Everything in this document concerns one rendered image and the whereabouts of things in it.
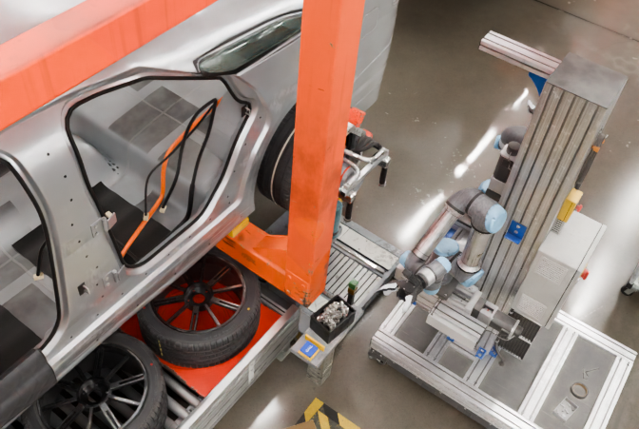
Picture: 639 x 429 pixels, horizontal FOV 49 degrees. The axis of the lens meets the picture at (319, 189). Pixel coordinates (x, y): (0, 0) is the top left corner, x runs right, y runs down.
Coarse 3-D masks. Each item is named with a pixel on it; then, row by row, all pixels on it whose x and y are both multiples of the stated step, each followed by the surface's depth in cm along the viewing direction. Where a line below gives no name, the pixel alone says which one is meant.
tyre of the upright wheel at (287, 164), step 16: (288, 112) 377; (288, 128) 372; (272, 144) 374; (288, 144) 370; (272, 160) 374; (288, 160) 370; (288, 176) 371; (272, 192) 385; (288, 192) 376; (288, 208) 389
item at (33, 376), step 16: (32, 352) 294; (16, 368) 284; (32, 368) 289; (48, 368) 295; (0, 384) 279; (16, 384) 285; (32, 384) 290; (48, 384) 300; (0, 400) 281; (16, 400) 286; (32, 400) 295; (0, 416) 282
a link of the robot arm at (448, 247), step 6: (444, 240) 341; (450, 240) 341; (438, 246) 338; (444, 246) 338; (450, 246) 338; (456, 246) 338; (432, 252) 345; (438, 252) 337; (444, 252) 335; (450, 252) 335; (456, 252) 336; (432, 258) 344; (450, 258) 336
